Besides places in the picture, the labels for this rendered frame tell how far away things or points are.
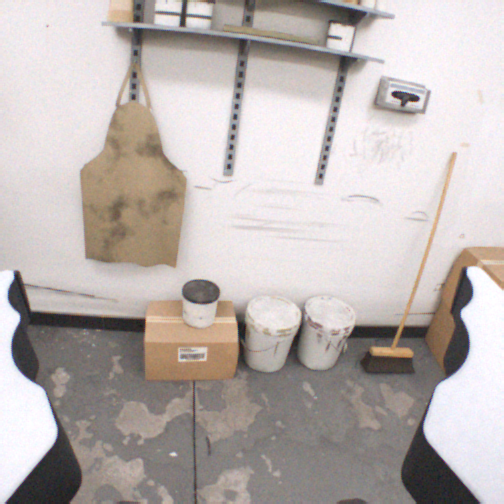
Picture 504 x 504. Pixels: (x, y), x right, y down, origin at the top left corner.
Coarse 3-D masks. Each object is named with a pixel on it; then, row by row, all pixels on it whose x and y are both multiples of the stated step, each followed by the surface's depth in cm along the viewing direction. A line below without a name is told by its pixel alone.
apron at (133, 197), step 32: (128, 128) 178; (96, 160) 182; (128, 160) 186; (160, 160) 187; (96, 192) 189; (128, 192) 194; (160, 192) 195; (96, 224) 198; (128, 224) 202; (160, 224) 204; (96, 256) 208; (128, 256) 211; (160, 256) 214
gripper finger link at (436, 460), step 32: (480, 288) 10; (480, 320) 8; (448, 352) 9; (480, 352) 8; (448, 384) 7; (480, 384) 7; (448, 416) 6; (480, 416) 6; (416, 448) 6; (448, 448) 6; (480, 448) 6; (416, 480) 6; (448, 480) 5; (480, 480) 5
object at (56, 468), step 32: (0, 288) 9; (0, 320) 8; (0, 352) 7; (32, 352) 9; (0, 384) 7; (32, 384) 7; (0, 416) 6; (32, 416) 6; (0, 448) 6; (32, 448) 6; (64, 448) 6; (0, 480) 5; (32, 480) 5; (64, 480) 6
